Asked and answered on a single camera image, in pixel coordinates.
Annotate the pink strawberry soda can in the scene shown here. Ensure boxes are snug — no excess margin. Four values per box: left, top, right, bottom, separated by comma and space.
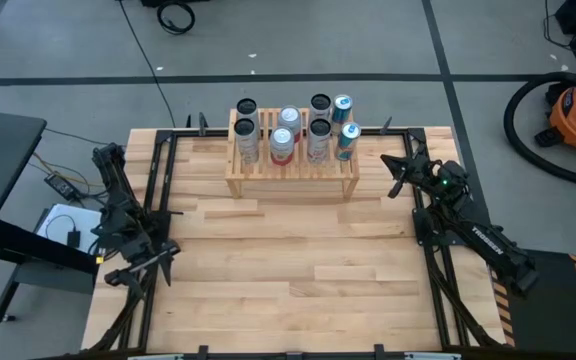
269, 125, 296, 167
277, 104, 303, 144

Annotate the coiled black cable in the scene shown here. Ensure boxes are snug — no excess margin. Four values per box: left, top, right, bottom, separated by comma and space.
155, 0, 197, 36

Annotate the wooden slatted shelf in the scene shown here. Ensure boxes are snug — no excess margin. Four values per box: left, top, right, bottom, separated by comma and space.
224, 106, 361, 200

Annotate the black power adapter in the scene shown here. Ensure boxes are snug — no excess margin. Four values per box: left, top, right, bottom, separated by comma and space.
43, 172, 81, 201

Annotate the silver can black lid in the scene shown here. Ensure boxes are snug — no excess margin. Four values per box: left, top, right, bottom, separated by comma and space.
306, 117, 333, 166

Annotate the black hazard-striped floor mat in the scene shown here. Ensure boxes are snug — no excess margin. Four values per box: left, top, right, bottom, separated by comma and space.
486, 244, 576, 356

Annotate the white flat board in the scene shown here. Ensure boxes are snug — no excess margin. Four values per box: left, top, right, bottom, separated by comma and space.
34, 202, 105, 256

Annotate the Celsius Tropical Vibe can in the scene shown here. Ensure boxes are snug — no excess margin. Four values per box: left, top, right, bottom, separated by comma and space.
232, 117, 261, 165
235, 97, 261, 124

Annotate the blue silver beverage can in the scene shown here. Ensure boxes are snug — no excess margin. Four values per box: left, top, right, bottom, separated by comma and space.
329, 93, 355, 136
334, 121, 363, 163

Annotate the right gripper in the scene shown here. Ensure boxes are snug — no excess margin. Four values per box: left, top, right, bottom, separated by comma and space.
379, 153, 469, 200

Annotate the black floor cable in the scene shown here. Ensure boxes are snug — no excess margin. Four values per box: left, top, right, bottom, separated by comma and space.
117, 0, 177, 129

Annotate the Celsius Peach Vibe can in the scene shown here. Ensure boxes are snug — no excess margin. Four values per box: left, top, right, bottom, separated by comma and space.
308, 92, 333, 124

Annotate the yellow floor cable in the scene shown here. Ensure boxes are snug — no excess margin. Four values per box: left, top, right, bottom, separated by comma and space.
31, 152, 107, 189

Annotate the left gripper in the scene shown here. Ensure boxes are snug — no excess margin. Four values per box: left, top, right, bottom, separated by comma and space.
90, 219, 182, 302

